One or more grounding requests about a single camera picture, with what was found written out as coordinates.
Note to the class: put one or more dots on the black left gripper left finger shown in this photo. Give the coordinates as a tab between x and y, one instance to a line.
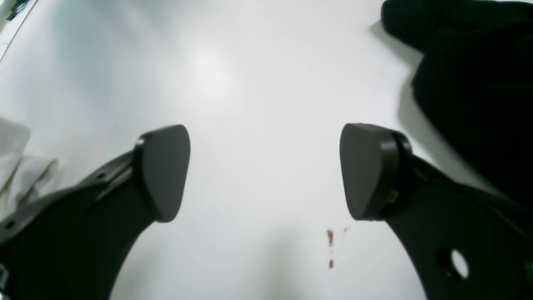
71	244

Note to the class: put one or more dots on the black T-shirt with emoji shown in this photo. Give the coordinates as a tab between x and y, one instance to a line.
475	81

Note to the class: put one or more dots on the white graphic T-shirt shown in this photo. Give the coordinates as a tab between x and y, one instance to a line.
23	178

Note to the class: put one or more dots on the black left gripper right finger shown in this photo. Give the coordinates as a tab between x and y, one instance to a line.
465	243

